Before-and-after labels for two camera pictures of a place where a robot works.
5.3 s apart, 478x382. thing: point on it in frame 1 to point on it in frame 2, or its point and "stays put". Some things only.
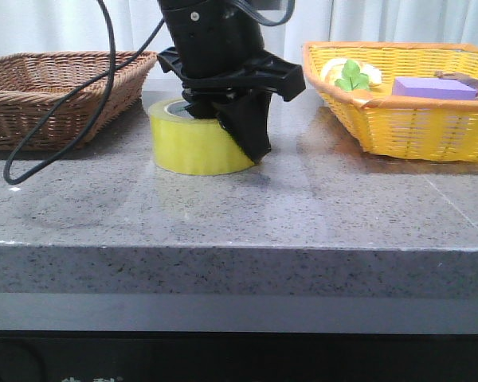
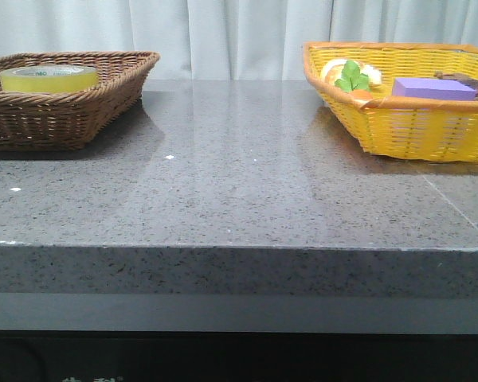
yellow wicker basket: x=460 y=130 stays put
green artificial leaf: x=352 y=79 stays put
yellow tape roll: x=192 y=146 to x=49 y=79
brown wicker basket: x=20 y=87 stays put
